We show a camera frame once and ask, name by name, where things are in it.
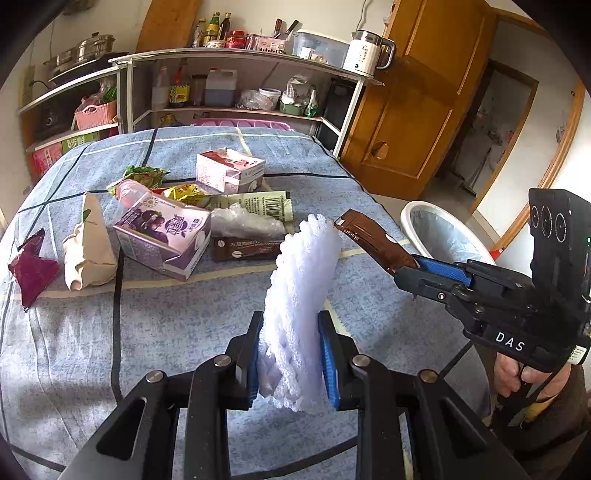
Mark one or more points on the black induction cooker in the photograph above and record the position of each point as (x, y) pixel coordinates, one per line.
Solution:
(83, 70)

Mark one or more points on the red lidded jar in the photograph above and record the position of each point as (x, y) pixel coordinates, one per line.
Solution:
(235, 39)

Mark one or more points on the person's right forearm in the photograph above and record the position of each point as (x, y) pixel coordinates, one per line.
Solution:
(563, 415)

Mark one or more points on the bundle of food bags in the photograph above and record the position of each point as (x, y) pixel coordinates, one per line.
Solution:
(295, 90)

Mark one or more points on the white electric kettle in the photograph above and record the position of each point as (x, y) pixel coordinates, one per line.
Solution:
(364, 55)

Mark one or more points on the clear plastic bottle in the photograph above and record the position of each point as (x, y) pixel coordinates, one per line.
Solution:
(160, 90)

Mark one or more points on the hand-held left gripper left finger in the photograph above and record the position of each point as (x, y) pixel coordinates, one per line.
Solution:
(253, 369)

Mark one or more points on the beige paper bag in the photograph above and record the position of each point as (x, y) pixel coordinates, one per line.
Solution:
(90, 249)

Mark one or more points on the person's right hand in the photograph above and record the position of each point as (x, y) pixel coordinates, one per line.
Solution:
(505, 374)

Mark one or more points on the pink plastic basket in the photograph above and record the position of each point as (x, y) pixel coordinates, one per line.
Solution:
(94, 115)

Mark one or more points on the pink-lidded storage box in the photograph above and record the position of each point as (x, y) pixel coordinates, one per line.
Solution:
(240, 123)

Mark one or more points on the brown flat packet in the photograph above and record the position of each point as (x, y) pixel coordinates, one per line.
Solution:
(244, 249)

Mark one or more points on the plastic jug of dark liquid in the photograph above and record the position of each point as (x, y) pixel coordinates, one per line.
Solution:
(220, 90)

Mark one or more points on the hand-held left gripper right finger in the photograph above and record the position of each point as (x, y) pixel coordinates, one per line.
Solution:
(328, 369)

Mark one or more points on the clear crumpled plastic bag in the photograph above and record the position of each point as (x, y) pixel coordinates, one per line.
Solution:
(240, 224)

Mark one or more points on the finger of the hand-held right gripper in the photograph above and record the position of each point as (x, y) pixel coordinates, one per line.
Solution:
(443, 270)
(420, 282)

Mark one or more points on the white round bin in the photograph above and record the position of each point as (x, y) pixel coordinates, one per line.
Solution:
(410, 220)

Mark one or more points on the steel steamer pot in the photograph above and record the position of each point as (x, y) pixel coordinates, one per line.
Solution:
(92, 48)

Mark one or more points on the green white barcode packet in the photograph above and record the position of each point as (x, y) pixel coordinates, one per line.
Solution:
(263, 203)

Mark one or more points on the green snack wrapper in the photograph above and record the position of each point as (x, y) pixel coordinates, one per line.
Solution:
(145, 175)

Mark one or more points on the brown sachet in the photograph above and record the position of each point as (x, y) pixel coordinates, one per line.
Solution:
(369, 235)

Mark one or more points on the white plastic tub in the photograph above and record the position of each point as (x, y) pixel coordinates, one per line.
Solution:
(270, 98)

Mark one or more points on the magenta foil wrapper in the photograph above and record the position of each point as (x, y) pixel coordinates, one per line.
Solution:
(34, 272)

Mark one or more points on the white foam fruit net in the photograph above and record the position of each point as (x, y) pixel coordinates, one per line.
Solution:
(300, 300)

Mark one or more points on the pink milk carton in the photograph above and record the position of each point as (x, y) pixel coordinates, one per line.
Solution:
(226, 168)

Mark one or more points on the yellow snack wrapper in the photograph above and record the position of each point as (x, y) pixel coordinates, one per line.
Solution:
(184, 194)

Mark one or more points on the wooden door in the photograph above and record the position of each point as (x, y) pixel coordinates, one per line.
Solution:
(415, 115)

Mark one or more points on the pink utensil tub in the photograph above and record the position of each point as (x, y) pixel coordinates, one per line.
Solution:
(270, 45)

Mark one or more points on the small pink plastic bottle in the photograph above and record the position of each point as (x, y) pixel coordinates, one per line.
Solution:
(129, 191)

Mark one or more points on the wooden cutting board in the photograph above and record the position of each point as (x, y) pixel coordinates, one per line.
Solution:
(166, 23)

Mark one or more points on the blue plaid tablecloth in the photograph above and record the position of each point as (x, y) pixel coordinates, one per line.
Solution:
(138, 323)

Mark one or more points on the large white metal shelf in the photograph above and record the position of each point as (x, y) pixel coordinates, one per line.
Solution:
(231, 57)

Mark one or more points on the green label sauce bottle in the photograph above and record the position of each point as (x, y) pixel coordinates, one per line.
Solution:
(211, 30)

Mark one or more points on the dark sauce bottle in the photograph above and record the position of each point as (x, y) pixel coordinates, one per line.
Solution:
(225, 25)

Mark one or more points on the beige power strip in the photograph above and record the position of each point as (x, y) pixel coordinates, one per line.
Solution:
(30, 81)

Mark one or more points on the yellow label oil bottle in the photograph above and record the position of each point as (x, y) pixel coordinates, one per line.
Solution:
(180, 92)

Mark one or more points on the clear storage box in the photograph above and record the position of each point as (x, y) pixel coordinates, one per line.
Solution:
(318, 46)

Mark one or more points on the small white metal shelf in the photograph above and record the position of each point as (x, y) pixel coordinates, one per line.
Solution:
(69, 87)

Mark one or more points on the small condiment bottle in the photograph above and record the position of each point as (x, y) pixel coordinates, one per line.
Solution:
(200, 32)

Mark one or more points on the purple milk carton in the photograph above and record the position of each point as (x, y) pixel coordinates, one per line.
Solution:
(161, 235)

